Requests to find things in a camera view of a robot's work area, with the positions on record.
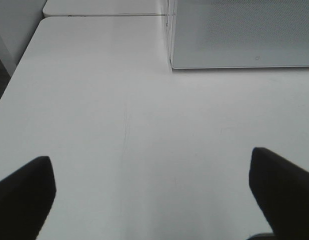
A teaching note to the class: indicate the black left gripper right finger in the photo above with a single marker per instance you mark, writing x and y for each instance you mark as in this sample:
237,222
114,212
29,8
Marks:
281,190

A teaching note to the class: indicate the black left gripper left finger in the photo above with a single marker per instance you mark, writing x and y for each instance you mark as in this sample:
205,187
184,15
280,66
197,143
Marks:
26,198

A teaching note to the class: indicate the white microwave oven body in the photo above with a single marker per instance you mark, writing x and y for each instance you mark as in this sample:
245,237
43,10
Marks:
170,27

